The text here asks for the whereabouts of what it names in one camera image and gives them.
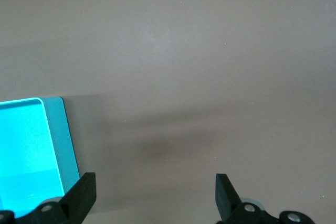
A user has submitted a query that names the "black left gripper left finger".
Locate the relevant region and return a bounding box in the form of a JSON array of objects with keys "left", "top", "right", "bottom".
[{"left": 0, "top": 172, "right": 97, "bottom": 224}]

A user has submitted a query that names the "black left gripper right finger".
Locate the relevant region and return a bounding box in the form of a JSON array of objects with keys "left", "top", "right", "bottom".
[{"left": 215, "top": 173, "right": 314, "bottom": 224}]

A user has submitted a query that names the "turquoise plastic bin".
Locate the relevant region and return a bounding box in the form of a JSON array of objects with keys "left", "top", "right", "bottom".
[{"left": 0, "top": 97, "right": 81, "bottom": 219}]

